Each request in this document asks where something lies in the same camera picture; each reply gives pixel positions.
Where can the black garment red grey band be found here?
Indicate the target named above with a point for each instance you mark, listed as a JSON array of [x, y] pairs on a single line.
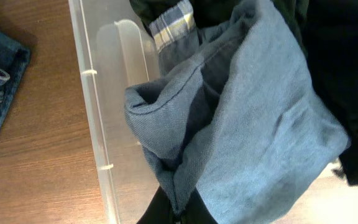
[[331, 38]]

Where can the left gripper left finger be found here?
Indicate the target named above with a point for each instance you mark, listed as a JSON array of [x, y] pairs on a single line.
[[159, 210]]

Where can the small blue denim cloth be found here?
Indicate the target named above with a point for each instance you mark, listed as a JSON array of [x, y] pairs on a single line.
[[234, 116]]

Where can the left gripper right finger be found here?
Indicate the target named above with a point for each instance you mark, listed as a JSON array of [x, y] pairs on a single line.
[[196, 211]]

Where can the clear plastic storage bin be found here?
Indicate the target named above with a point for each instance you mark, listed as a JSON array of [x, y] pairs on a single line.
[[114, 52]]

